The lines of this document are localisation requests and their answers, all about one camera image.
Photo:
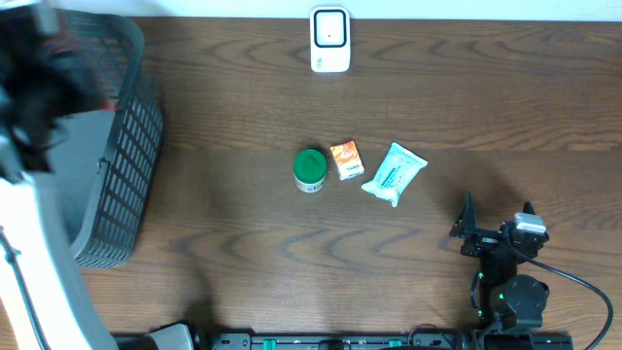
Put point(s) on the small orange box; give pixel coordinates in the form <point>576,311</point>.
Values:
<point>347,160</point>

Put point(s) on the light blue wipes pack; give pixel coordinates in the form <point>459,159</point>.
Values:
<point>394,174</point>

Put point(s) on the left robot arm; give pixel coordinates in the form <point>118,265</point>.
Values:
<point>48,76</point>

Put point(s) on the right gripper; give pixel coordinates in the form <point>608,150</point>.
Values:
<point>466,227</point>

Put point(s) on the grey plastic basket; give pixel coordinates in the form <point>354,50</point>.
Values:
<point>104,168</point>

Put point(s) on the white barcode scanner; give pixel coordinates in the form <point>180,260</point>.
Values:
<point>330,40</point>

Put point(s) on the green lid jar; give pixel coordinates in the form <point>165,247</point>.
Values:
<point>310,170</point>

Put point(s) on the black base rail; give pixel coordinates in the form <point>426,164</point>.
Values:
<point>419,340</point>

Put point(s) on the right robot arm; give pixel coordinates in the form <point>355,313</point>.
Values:
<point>506,300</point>

